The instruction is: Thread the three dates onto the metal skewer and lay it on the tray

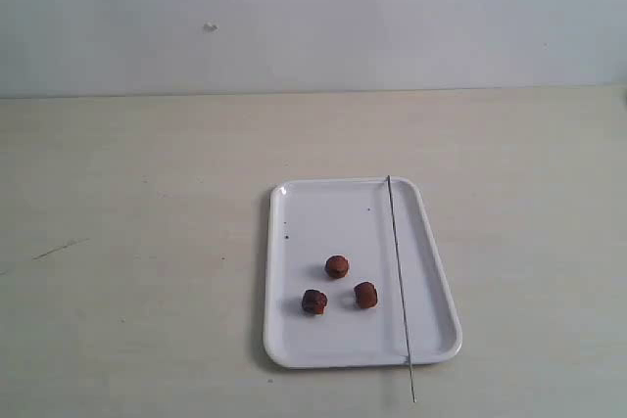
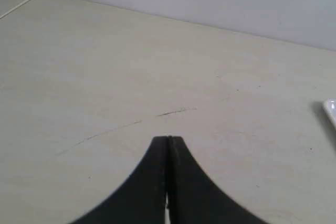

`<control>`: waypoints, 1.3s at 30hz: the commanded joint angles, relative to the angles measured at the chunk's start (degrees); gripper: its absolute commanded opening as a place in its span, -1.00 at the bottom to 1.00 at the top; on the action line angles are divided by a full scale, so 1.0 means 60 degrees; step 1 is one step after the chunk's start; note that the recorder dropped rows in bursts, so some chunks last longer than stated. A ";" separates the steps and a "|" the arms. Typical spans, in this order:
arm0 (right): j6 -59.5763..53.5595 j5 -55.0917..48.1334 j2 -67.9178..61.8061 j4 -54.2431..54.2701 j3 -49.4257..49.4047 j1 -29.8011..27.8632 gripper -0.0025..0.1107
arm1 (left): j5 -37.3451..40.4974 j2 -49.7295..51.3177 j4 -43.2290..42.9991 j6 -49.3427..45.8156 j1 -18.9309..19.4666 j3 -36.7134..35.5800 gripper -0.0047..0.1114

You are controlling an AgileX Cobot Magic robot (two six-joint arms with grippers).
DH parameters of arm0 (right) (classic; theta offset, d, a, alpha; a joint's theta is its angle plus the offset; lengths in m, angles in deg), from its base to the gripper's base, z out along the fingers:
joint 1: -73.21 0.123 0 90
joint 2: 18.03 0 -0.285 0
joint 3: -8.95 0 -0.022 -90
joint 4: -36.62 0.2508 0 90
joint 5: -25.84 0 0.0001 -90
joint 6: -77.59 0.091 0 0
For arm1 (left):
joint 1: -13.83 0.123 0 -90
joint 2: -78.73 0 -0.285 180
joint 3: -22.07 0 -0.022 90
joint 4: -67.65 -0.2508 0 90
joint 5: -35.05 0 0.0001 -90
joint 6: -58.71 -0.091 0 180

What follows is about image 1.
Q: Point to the brown meatball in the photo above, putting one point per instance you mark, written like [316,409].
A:
[337,267]
[314,302]
[366,295]

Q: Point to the thin metal skewer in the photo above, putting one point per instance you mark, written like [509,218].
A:
[401,288]

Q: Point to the white rectangular plastic tray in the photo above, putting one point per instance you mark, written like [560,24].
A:
[354,278]

